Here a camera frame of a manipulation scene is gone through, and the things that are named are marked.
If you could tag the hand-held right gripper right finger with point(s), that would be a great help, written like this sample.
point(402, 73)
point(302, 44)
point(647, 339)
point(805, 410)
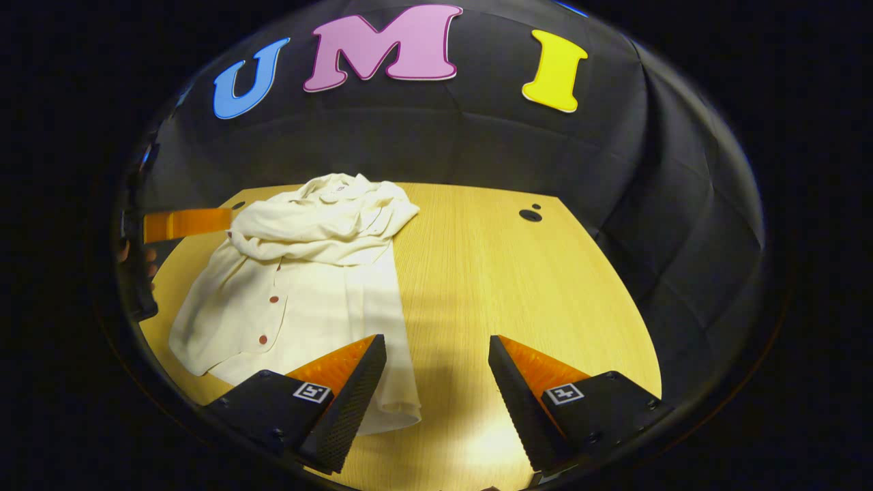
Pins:
point(522, 409)

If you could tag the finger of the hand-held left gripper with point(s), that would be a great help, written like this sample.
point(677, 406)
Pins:
point(191, 224)

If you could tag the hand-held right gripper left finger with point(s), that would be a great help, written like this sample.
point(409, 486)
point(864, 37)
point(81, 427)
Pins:
point(351, 409)

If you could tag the cream button shirt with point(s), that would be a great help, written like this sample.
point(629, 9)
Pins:
point(307, 286)

